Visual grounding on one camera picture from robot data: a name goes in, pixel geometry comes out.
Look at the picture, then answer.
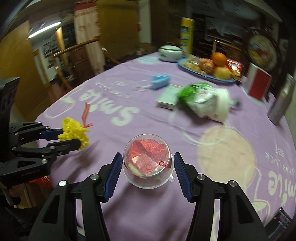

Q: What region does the yellow foam fruit net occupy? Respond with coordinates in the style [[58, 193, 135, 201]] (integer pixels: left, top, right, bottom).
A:
[[58, 118, 89, 150]]

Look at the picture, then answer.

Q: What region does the clear plastic cup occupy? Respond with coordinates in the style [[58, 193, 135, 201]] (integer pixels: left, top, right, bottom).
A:
[[123, 133, 175, 189]]

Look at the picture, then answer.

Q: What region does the green white milk carton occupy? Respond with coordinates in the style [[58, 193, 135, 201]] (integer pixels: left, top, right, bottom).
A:
[[178, 82, 218, 118]]

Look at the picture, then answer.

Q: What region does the white medicine box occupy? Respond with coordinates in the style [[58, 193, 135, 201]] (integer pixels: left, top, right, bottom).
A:
[[156, 84, 182, 110]]

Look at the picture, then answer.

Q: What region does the blue face mask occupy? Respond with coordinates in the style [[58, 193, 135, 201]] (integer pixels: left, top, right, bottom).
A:
[[135, 74, 172, 91]]

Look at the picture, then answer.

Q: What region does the wooden armchair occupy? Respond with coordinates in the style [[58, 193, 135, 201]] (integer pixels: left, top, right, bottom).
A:
[[49, 38, 121, 91]]

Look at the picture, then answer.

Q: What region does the purple smile tablecloth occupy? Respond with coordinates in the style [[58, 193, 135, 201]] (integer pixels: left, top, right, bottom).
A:
[[36, 53, 295, 240]]

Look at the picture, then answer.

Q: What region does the steel water bottle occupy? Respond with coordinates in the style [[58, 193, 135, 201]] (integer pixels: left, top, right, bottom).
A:
[[267, 73, 295, 125]]

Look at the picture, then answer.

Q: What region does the red white box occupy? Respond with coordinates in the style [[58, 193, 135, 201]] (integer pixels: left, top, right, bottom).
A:
[[244, 63, 272, 101]]

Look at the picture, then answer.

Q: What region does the apple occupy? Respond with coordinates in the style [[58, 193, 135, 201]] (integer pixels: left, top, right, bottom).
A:
[[213, 66, 232, 80]]

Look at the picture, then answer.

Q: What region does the red snack packet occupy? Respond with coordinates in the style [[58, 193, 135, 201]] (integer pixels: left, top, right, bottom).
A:
[[226, 59, 243, 81]]

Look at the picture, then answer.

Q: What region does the red wrapped fruit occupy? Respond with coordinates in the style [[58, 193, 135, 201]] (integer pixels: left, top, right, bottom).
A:
[[199, 58, 215, 75]]

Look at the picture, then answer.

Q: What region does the white ceramic lidded jar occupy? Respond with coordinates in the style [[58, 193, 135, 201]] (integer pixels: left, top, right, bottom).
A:
[[158, 45, 183, 63]]

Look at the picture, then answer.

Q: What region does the blue fruit plate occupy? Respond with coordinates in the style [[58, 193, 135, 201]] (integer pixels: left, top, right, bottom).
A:
[[177, 56, 236, 84]]

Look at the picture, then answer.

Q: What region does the orange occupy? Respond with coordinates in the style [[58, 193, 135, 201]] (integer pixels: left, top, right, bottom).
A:
[[211, 52, 227, 66]]

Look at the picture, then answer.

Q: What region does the walnut pile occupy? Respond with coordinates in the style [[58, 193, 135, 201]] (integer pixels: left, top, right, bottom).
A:
[[182, 55, 201, 72]]

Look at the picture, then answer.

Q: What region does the yellow cylindrical can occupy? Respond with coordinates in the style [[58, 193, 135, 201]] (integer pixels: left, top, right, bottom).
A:
[[180, 18, 194, 56]]

